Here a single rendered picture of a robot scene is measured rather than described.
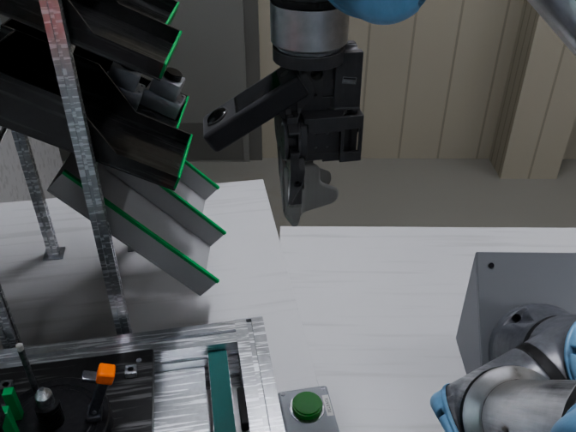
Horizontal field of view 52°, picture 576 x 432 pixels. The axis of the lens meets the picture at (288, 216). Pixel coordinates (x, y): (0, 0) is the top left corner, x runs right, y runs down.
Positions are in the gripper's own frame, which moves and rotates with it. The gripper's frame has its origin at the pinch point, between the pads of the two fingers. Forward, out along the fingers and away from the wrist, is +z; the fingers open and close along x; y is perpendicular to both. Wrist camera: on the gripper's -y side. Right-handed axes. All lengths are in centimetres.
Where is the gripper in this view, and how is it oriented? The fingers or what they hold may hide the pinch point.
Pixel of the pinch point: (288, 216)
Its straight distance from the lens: 68.6
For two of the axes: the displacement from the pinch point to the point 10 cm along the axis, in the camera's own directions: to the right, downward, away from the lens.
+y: 9.9, -1.0, 1.4
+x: -1.7, -5.6, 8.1
